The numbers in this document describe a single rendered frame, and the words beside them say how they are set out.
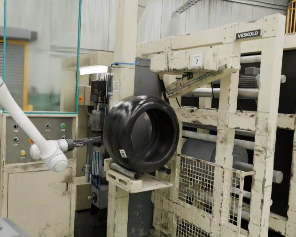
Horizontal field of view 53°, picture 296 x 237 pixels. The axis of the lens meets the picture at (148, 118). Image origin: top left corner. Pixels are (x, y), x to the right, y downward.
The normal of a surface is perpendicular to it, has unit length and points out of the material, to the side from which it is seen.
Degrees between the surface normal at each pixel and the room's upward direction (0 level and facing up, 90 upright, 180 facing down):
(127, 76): 90
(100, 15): 90
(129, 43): 90
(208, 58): 90
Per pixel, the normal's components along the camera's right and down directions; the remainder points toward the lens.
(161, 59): -0.81, 0.00
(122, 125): -0.17, -0.15
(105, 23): 0.29, 0.08
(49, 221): 0.56, 0.06
